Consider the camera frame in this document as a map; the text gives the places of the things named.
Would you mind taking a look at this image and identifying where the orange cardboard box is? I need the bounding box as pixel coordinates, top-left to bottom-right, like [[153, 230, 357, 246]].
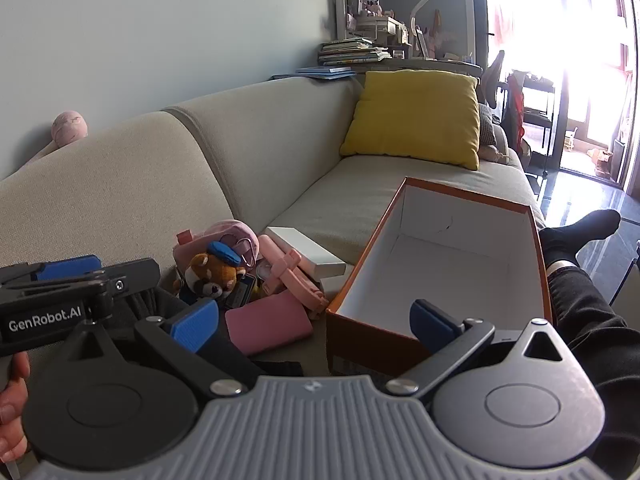
[[326, 176, 553, 377]]

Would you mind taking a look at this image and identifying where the black rack with red clothes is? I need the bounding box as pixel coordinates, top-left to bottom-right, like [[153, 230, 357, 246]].
[[501, 71, 557, 177]]

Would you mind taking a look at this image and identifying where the grey pillow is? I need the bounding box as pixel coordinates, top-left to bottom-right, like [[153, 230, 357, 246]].
[[477, 104, 499, 149]]

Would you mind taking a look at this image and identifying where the white drawer organizer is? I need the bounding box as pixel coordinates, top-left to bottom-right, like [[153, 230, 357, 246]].
[[346, 12, 407, 44]]

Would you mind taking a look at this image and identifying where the person's left hand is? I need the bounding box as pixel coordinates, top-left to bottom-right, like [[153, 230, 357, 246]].
[[0, 352, 32, 463]]

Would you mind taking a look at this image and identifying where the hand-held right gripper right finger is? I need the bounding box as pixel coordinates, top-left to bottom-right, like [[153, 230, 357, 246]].
[[385, 299, 568, 403]]

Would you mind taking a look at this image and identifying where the pink plush bag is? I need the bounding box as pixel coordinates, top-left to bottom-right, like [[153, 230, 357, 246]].
[[173, 220, 261, 272]]

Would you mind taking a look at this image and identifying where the red panda plush toy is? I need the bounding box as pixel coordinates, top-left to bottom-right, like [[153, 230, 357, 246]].
[[173, 241, 251, 302]]

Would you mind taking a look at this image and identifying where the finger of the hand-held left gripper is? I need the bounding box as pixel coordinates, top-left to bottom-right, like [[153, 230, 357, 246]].
[[92, 258, 162, 297], [0, 255, 103, 286]]

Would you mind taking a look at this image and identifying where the pink wallet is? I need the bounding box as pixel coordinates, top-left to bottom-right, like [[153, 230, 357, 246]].
[[225, 290, 314, 357]]

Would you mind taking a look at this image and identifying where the pink phone holder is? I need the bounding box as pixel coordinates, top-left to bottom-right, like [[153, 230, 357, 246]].
[[260, 235, 330, 319]]

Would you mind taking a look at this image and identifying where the beige fabric sofa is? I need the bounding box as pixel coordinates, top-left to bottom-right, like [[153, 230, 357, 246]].
[[0, 76, 548, 376]]

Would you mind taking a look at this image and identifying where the stack of books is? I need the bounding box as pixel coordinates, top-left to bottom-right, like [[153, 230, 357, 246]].
[[318, 36, 392, 67]]

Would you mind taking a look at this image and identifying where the small black box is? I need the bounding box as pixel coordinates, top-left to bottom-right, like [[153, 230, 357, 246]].
[[222, 275, 258, 309]]

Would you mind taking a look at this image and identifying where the yellow pillow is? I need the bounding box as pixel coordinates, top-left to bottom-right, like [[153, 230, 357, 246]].
[[340, 70, 481, 171]]

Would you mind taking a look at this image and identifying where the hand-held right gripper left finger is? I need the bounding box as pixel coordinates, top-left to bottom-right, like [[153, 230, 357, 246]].
[[62, 299, 248, 402]]

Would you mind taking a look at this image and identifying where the blue book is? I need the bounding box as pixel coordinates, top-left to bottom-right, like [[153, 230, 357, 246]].
[[272, 65, 358, 81]]

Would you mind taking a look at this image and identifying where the long white box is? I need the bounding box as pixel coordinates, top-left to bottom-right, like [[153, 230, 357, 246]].
[[265, 226, 347, 279]]

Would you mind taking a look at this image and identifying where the pink round plush toy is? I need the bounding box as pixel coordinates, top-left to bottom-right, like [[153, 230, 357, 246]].
[[52, 111, 89, 149]]

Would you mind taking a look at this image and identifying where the white power adapter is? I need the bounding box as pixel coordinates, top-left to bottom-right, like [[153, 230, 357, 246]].
[[316, 275, 353, 303]]

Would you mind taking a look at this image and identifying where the person's leg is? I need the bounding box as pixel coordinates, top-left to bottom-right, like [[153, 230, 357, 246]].
[[537, 209, 640, 466]]

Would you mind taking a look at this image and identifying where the white desk lamp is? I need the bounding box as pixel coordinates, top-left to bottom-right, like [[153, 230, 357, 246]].
[[409, 0, 434, 57]]

